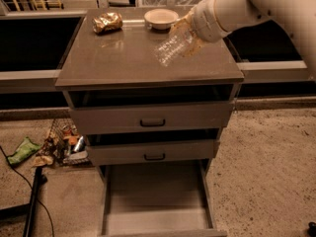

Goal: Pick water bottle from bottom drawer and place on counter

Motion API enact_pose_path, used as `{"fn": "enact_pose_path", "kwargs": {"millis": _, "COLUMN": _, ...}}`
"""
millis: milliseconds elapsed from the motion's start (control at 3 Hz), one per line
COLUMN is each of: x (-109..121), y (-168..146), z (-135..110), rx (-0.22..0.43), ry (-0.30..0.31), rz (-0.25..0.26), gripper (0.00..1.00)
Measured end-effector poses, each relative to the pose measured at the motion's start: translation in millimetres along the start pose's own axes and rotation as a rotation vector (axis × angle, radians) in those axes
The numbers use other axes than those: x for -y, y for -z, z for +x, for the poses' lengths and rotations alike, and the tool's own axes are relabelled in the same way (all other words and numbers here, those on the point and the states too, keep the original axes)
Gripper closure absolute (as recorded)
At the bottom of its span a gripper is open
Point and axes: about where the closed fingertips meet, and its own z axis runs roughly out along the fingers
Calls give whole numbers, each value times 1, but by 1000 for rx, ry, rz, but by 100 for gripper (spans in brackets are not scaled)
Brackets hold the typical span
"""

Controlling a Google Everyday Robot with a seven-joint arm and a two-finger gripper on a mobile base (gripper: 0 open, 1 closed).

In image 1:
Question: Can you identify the green snack bag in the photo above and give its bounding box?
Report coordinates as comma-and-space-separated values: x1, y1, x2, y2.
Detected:
7, 136, 40, 165

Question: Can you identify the gold crumpled snack bag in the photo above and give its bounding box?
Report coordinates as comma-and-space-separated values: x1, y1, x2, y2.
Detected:
92, 13, 122, 35

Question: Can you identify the grey drawer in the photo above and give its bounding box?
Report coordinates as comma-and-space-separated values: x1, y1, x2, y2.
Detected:
86, 139, 219, 166
70, 102, 233, 135
98, 160, 227, 237

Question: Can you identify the grey top drawer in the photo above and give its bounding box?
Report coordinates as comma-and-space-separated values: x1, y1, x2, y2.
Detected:
70, 102, 233, 135

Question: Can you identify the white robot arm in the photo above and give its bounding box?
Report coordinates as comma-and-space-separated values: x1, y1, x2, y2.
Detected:
171, 0, 316, 77

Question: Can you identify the yellow snack bag on floor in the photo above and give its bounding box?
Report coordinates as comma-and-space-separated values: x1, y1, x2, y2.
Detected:
34, 155, 54, 167

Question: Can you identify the grey drawer cabinet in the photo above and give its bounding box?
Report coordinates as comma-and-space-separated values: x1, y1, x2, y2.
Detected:
54, 5, 246, 237

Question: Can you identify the white bowl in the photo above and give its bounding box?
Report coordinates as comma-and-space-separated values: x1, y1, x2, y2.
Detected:
144, 9, 179, 30

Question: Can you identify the black cable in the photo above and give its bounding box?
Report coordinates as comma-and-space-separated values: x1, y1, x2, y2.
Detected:
0, 144, 55, 237

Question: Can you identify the grey metal rail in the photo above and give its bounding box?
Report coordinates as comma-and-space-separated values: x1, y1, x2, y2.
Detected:
0, 60, 312, 94

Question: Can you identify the black stand leg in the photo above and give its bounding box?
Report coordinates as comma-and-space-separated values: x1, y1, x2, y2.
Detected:
0, 167, 46, 237

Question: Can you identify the grey bottom drawer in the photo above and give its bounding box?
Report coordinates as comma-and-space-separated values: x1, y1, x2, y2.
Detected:
98, 160, 227, 237

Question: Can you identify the clear plastic water bottle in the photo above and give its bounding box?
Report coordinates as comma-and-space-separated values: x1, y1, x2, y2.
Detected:
154, 27, 195, 67

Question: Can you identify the wire basket with items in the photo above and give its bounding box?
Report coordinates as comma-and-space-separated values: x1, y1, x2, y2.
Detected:
37, 118, 90, 166

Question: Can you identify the silver can in basket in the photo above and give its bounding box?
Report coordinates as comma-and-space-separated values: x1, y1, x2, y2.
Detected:
73, 136, 85, 153

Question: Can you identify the grey middle drawer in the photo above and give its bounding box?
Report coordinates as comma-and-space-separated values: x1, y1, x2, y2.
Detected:
86, 139, 219, 166

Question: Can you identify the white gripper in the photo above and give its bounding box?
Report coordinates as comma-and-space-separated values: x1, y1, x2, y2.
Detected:
170, 0, 229, 57

